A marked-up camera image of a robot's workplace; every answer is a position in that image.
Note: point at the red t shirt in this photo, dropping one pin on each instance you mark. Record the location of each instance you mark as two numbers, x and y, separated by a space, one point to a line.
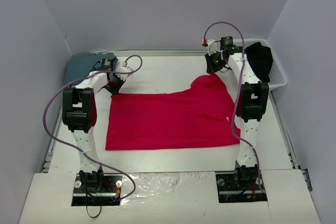
199 117

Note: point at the grey folded t shirt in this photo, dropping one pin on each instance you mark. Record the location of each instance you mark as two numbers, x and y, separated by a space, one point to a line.
82 63

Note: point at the black t shirt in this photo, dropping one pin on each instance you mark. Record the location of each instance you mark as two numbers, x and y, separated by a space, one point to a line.
260 59

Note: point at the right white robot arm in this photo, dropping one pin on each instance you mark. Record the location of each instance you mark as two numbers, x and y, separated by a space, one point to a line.
250 104

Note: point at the white perforated plastic basket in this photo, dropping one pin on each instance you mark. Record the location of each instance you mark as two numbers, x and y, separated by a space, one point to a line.
277 75

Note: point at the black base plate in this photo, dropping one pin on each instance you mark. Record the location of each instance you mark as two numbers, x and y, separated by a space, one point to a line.
106 193
229 191

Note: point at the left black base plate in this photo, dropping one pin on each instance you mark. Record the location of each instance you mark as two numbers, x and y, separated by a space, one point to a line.
106 193

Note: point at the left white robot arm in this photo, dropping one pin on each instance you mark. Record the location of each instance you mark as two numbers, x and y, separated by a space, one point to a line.
79 112

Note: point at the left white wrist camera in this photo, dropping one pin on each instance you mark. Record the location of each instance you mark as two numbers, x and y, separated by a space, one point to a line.
123 71

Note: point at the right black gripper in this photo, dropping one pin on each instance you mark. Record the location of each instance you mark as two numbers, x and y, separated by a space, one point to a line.
213 64

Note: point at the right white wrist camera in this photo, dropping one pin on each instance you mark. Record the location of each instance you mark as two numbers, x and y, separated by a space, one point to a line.
211 46

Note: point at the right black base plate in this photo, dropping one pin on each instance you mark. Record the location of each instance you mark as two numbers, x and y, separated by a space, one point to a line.
229 191

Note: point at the aluminium table frame rail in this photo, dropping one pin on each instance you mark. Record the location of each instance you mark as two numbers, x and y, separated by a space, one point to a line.
154 52

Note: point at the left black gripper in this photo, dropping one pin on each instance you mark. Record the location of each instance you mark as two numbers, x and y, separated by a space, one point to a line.
115 84

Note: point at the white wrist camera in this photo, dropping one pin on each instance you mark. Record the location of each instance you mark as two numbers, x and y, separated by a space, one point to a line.
123 71
211 46

